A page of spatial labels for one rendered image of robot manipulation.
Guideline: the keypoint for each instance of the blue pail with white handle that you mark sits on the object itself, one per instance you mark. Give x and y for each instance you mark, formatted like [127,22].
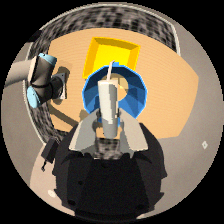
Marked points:
[127,91]

